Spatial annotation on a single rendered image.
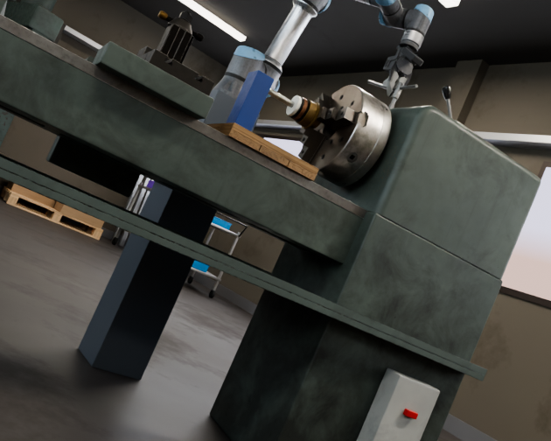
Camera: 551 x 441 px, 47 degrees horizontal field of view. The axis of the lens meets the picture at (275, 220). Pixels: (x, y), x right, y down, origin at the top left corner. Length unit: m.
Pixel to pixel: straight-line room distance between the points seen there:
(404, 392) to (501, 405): 2.85
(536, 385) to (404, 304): 2.79
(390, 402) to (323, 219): 0.60
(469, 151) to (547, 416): 2.84
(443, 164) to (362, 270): 0.44
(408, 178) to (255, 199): 0.50
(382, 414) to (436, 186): 0.73
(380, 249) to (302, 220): 0.27
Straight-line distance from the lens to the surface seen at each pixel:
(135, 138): 1.69
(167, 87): 1.65
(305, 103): 2.02
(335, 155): 1.98
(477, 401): 5.00
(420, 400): 2.12
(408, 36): 2.45
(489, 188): 2.22
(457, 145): 2.12
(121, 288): 2.39
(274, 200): 1.83
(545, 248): 5.03
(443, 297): 2.16
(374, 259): 1.97
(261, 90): 1.95
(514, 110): 5.82
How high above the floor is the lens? 0.58
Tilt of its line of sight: 4 degrees up
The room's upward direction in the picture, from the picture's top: 24 degrees clockwise
